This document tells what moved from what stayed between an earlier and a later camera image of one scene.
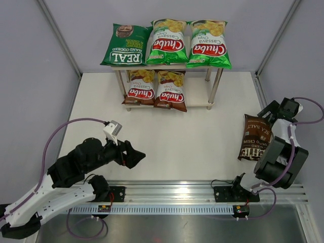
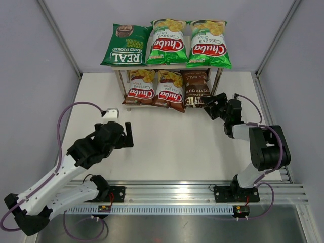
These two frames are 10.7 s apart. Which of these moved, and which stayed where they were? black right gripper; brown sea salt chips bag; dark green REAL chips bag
Moved: brown sea salt chips bag; black right gripper
Stayed: dark green REAL chips bag
